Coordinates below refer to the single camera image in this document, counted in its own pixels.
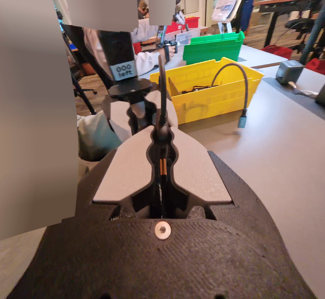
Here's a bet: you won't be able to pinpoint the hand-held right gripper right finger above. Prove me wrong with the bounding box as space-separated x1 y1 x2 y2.
165 127 232 215

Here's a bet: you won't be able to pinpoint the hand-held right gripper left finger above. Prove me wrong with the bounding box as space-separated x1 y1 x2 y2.
93 126 161 215

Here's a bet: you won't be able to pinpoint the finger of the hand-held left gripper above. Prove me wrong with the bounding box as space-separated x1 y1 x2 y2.
145 91 179 130
109 100 135 144

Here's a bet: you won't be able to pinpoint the black usb cable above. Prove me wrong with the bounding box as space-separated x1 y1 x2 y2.
152 54 174 216

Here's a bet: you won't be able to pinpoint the yellow plastic bin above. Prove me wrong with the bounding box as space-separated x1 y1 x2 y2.
150 57 265 125

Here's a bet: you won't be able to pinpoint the grey braided usb cable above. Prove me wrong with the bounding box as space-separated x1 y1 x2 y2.
211 63 249 129

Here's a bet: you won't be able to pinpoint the person's left forearm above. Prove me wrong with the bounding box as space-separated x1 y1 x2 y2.
77 111 123 162

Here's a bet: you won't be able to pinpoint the cardboard bin divider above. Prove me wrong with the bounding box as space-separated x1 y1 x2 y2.
168 77 184 97

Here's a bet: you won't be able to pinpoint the black tripod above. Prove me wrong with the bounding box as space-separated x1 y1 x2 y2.
69 71 98 115

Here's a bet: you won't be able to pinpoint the black office chair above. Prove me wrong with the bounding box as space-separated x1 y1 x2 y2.
61 24 112 89

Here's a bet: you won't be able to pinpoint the clear plastic bin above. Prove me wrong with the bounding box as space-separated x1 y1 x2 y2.
162 26 209 47

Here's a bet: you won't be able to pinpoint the green plastic bin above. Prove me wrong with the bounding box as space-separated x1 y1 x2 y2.
183 31 245 65

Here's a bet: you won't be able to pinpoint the red plastic bin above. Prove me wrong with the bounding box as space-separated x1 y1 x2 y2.
165 16 200 34

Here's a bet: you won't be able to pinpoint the dark grey charger block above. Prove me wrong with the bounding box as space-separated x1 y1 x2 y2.
275 60 304 85
315 83 325 106

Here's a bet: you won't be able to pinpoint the blue jacket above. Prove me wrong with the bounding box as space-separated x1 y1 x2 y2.
240 0 255 31

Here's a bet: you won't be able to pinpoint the tangled black cables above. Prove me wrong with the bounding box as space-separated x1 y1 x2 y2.
181 84 222 94

